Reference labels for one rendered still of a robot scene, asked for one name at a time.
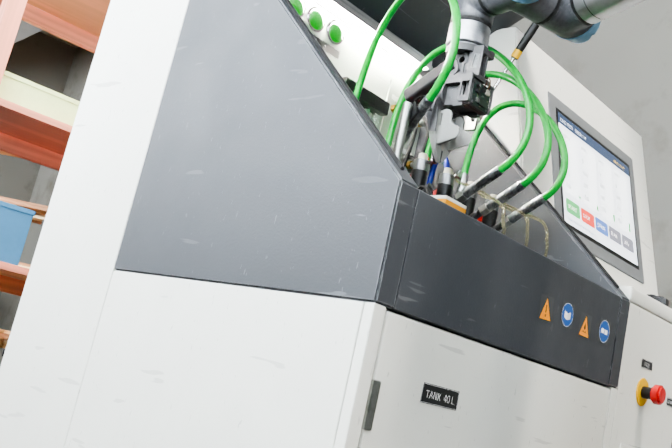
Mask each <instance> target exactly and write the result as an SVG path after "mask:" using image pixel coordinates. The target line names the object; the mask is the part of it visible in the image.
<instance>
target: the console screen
mask: <svg viewBox="0 0 672 448"><path fill-rule="evenodd" d="M547 93H548V110H549V116H550V117H551V118H552V119H553V120H554V122H555V123H556V124H557V126H558V127H559V129H560V131H561V132H562V134H563V137H564V139H565V142H566V145H567V149H568V156H569V165H568V171H567V175H566V178H565V180H564V182H563V184H562V186H561V187H560V189H559V190H558V191H557V192H556V193H555V194H554V208H555V209H556V210H557V212H558V213H559V214H560V215H561V216H562V218H563V219H564V220H565V221H566V222H567V224H568V225H569V226H570V227H571V228H572V230H573V231H574V232H575V233H576V234H577V236H578V237H579V238H580V239H581V241H582V242H583V243H584V244H585V245H586V247H587V248H588V249H589V250H590V251H591V253H592V254H593V255H594V256H595V257H597V258H599V259H601V260H602V261H604V262H606V263H607V264H609V265H611V266H613V267H614V268H616V269H618V270H619V271H621V272H623V273H625V274H626V275H628V276H630V277H632V278H633V279H635V280H637V281H638V282H640V283H642V284H644V274H643V264H642V254H641V244H640V233H639V223H638V213H637V203H636V193H635V182H634V172H633V162H632V158H630V157H629V156H628V155H627V154H625V153H624V152H623V151H622V150H621V149H619V148H618V147H617V146H616V145H614V144H613V143H612V142H611V141H609V140H608V139H607V138H606V137H604V136H603V135H602V134H601V133H600V132H598V131H597V130H596V129H595V128H593V127H592V126H591V125H590V124H588V123H587V122H586V121H585V120H584V119H582V118H581V117H580V116H579V115H577V114H576V113H575V112H574V111H572V110H571V109H570V108H569V107H568V106H566V105H565V104H564V103H563V102H561V101H560V100H559V99H558V98H556V97H555V96H554V95H553V94H552V93H550V92H549V91H548V92H547ZM551 132H552V130H551ZM551 159H552V176H553V184H554V182H555V181H556V179H557V177H558V175H559V172H560V167H561V153H560V148H559V145H558V142H557V139H556V137H555V135H554V133H553V132H552V147H551Z"/></svg>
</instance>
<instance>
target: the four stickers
mask: <svg viewBox="0 0 672 448"><path fill-rule="evenodd" d="M553 304H554V298H552V297H550V296H547V295H544V294H542V296H541V303H540V310H539V317H538V319H539V320H543V321H546V322H549V323H551V318H552V311H553ZM574 309H575V305H574V304H571V303H569V302H567V301H565V300H564V301H563V308H562V314H561V321H560V325H562V326H565V327H567V328H570V329H572V322H573V316H574ZM591 322H592V316H590V315H588V314H586V313H584V312H582V313H581V319H580V325H579V331H578V335H579V336H581V337H583V338H585V339H587V340H589V334H590V328H591ZM610 327H611V323H610V322H608V321H607V320H605V319H603V318H602V317H601V322H600V328H599V333H598V339H597V340H598V341H600V342H602V343H604V344H606V345H607V344H608V338H609V333H610Z"/></svg>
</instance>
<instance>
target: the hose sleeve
mask: <svg viewBox="0 0 672 448"><path fill-rule="evenodd" d="M426 96H427V95H425V97H424V98H423V99H422V100H421V102H420V103H419V104H418V106H417V110H418V114H417V116H416V117H415V118H414V120H413V121H412V123H411V124H410V125H409V126H408V129H407V134H406V136H409V135H410V134H411V133H412V132H413V131H414V129H415V128H416V127H417V125H418V123H419V122H420V121H421V119H422V118H423V117H424V115H425V114H426V113H427V112H428V110H429V109H430V108H431V106H432V104H433V103H434V101H433V102H431V101H429V100H428V99H427V98H426Z"/></svg>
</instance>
